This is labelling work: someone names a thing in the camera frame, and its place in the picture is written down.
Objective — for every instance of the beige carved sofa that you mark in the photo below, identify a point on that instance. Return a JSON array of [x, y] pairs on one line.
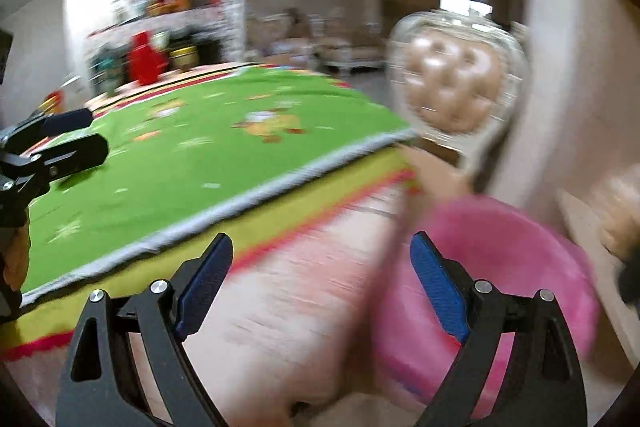
[[305, 42]]

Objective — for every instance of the pink plastic basin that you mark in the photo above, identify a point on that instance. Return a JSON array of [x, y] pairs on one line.
[[500, 257]]

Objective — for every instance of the clear glass jar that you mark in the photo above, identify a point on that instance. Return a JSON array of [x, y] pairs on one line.
[[450, 77]]

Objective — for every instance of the floral lace piano cloth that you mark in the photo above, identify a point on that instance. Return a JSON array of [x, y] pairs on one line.
[[165, 21]]

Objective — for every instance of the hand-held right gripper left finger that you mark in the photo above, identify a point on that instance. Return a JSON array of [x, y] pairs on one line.
[[205, 287]]

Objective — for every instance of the window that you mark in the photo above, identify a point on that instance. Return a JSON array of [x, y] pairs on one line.
[[462, 2]]

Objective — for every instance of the green snack bag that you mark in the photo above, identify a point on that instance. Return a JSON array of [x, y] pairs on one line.
[[107, 68]]

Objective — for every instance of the small yellow-lid jar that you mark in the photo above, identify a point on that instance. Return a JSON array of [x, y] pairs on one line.
[[184, 57]]

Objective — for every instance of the red thermos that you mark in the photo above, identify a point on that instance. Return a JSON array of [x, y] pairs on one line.
[[142, 57]]

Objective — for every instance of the green printed cloth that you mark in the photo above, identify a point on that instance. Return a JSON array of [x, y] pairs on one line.
[[200, 147]]

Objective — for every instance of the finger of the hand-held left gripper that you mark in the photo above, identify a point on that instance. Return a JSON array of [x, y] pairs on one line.
[[67, 121], [80, 152]]

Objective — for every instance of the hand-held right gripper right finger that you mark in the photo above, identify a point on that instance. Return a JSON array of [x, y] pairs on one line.
[[440, 287]]

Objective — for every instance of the person's left hand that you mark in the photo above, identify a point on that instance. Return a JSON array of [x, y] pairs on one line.
[[12, 259]]

